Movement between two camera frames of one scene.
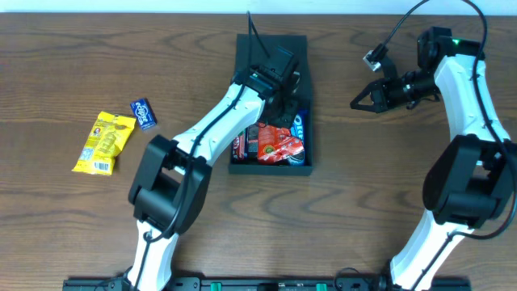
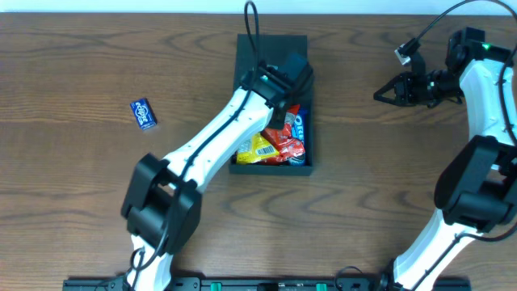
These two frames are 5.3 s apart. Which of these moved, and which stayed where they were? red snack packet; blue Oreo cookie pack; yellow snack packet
Moved: yellow snack packet
Stayed: red snack packet; blue Oreo cookie pack
